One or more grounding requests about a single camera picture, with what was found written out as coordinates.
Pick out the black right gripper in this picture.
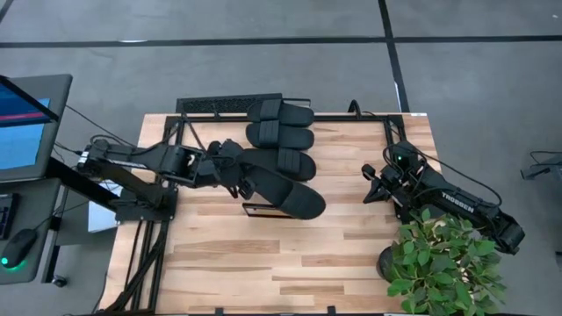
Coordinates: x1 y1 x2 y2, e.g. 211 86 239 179
361 162 407 204

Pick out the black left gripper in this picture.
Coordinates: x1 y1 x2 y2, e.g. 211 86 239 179
199 139 256 201

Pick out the black rubber slide sandal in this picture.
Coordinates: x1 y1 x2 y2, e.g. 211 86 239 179
236 147 318 183
239 164 328 220
247 97 316 127
245 120 316 150

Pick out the black perforated panel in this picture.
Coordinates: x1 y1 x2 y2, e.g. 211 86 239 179
176 92 285 114

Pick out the black plant pot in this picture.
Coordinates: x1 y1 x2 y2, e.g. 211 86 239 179
376 244 403 283

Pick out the green leafy plant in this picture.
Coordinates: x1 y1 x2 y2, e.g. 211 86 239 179
385 208 509 316

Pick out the white box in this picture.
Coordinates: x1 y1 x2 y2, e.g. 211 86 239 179
87 201 119 233

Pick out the grey computer desk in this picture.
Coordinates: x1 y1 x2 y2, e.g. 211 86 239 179
0 177 63 284

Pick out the grey computer monitor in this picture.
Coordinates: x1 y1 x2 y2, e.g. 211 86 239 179
0 73 74 184

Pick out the black computer mouse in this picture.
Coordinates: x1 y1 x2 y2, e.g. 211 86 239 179
0 227 39 269

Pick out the black keyboard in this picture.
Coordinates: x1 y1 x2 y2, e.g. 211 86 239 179
0 192 19 241

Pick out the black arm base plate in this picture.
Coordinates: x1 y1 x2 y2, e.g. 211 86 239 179
114 188 179 223
392 188 440 223

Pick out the black metal table frame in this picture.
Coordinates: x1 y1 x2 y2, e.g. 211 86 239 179
99 112 414 316

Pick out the wooden shelf with black frame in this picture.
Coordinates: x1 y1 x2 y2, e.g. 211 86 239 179
241 199 295 219

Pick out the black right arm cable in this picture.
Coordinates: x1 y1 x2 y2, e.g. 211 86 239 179
348 99 506 210

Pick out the black monitor cable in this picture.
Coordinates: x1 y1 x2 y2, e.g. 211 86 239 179
62 104 137 148

